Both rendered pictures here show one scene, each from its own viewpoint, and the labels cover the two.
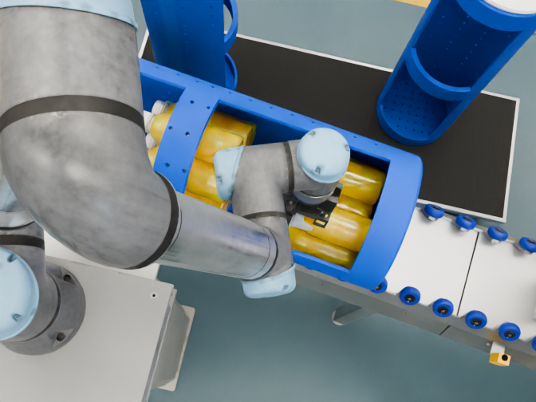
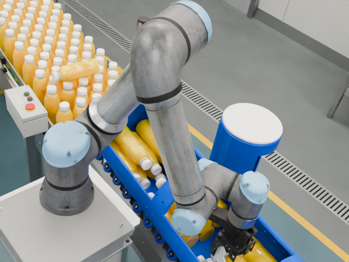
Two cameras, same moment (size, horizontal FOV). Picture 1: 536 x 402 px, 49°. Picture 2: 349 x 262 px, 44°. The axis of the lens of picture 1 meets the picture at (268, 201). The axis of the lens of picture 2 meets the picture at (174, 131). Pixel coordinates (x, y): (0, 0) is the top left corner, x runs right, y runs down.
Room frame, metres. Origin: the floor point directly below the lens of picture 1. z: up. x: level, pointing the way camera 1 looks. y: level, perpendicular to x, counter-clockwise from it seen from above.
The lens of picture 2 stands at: (-0.41, -0.36, 2.20)
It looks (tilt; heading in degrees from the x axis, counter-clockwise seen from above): 41 degrees down; 39
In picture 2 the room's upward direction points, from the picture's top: 11 degrees clockwise
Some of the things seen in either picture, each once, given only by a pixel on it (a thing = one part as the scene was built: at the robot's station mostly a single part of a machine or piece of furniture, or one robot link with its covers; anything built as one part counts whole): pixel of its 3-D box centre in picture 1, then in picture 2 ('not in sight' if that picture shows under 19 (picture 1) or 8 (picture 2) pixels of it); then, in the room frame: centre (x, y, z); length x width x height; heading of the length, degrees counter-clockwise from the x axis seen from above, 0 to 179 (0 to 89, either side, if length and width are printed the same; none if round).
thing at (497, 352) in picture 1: (502, 347); not in sight; (0.16, -0.57, 0.92); 0.08 x 0.03 x 0.05; 172
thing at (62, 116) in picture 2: not in sight; (64, 125); (0.32, 0.82, 0.99); 0.07 x 0.07 x 0.19
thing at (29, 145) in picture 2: not in sight; (35, 197); (0.21, 0.92, 0.50); 0.04 x 0.04 x 1.00; 82
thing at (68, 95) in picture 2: not in sight; (68, 103); (0.41, 0.93, 0.99); 0.07 x 0.07 x 0.19
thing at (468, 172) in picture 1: (320, 122); not in sight; (0.98, -0.14, 0.07); 1.50 x 0.52 x 0.15; 89
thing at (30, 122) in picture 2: not in sight; (26, 110); (0.21, 0.92, 1.05); 0.20 x 0.10 x 0.10; 82
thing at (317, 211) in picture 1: (311, 194); (237, 234); (0.31, -0.07, 1.25); 0.09 x 0.08 x 0.12; 82
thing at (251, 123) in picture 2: not in sight; (252, 122); (1.00, 0.35, 1.03); 0.28 x 0.28 x 0.01
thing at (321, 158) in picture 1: (317, 163); (249, 194); (0.31, -0.06, 1.41); 0.09 x 0.08 x 0.11; 109
